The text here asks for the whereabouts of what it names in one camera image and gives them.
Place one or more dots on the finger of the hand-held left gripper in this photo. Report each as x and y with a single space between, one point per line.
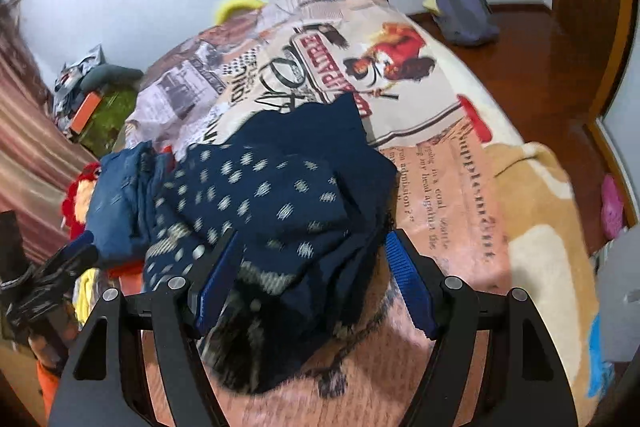
70 269
82 243

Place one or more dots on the printed blanket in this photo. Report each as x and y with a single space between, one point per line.
425 107

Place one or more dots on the green box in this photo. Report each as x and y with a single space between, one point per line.
110 119

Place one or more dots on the blue denim garment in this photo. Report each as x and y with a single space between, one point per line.
120 202

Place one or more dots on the person's left forearm orange sleeve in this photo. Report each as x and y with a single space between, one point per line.
50 382

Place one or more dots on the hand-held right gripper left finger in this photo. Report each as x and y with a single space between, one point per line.
220 279

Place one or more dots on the printed plastic bag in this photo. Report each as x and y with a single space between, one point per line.
75 67

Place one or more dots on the pink slipper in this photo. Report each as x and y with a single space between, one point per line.
612 207

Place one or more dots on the grey plush toy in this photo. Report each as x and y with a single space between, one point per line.
110 76

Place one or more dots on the small yellow cloth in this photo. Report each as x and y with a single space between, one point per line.
431 2

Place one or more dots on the wooden door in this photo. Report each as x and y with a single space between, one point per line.
585 7

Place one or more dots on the red knitted item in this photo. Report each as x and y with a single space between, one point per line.
80 202

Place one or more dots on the yellow plastic object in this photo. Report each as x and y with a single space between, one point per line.
240 7

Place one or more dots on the red garment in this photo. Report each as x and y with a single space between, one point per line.
127 268

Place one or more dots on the navy patterned jacket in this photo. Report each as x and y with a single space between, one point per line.
300 187

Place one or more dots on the yellow garment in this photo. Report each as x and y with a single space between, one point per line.
87 297

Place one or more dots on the person's left hand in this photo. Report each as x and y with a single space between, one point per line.
50 337

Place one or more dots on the orange box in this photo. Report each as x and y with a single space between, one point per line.
85 113

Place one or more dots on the purple-grey backpack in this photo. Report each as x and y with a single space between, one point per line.
465 7

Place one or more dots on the striped curtain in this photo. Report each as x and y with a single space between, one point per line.
30 147

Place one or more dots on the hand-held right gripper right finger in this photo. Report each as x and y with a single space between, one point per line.
410 287

